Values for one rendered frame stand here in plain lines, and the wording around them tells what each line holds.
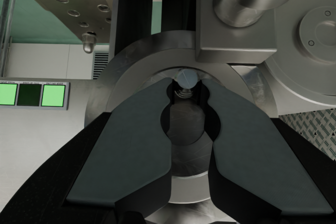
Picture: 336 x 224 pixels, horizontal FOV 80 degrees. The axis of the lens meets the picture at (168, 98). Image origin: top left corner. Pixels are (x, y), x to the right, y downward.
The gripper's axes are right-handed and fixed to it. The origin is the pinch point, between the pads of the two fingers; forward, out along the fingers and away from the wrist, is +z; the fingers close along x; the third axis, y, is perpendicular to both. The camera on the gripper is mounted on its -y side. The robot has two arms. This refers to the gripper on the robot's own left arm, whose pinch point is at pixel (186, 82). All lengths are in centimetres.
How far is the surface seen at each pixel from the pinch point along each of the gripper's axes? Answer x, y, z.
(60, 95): -28.4, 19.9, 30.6
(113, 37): -6.1, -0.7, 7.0
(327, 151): 17.5, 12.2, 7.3
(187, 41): 0.2, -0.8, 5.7
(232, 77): 3.7, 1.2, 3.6
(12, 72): -239, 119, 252
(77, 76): -142, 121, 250
